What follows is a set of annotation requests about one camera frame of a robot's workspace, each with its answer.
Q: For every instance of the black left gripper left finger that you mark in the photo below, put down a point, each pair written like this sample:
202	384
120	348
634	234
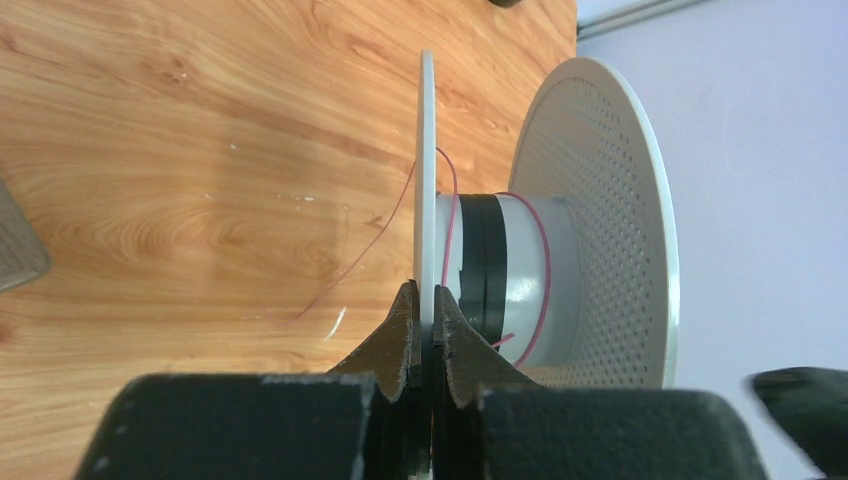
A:
391	354

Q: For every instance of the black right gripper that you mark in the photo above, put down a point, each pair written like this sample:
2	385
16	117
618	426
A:
810	405

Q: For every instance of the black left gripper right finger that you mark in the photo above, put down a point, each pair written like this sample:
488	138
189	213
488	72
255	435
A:
472	382

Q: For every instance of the white plastic cable spool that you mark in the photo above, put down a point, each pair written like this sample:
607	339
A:
572	273

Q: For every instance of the wooden chessboard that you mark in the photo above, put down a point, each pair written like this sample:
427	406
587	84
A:
24	257

